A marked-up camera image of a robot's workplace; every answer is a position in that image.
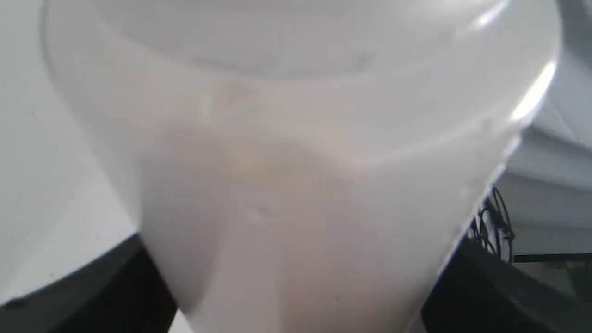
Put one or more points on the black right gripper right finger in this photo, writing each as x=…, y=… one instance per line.
x=478, y=293

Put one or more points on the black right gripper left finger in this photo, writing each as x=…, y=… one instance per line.
x=119, y=292

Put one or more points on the translucent squeeze bottle amber liquid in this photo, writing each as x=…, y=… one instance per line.
x=302, y=166

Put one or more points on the grey backdrop cloth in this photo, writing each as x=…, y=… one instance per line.
x=548, y=182

